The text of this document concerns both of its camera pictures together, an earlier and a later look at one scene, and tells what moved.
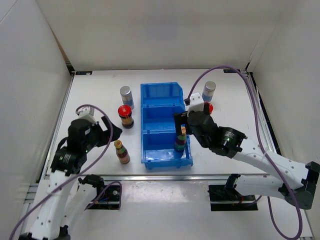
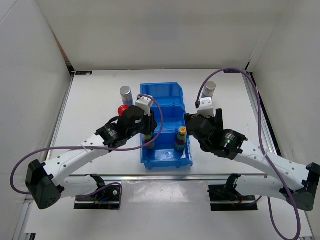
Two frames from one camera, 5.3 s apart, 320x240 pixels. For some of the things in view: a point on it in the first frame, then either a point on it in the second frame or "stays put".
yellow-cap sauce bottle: (122, 152) -> (147, 138)
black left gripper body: (98, 136) -> (145, 126)
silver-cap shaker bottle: (209, 88) stays put
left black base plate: (110, 201) stays put
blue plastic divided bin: (159, 102) stays put
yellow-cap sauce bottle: (181, 140) stays put
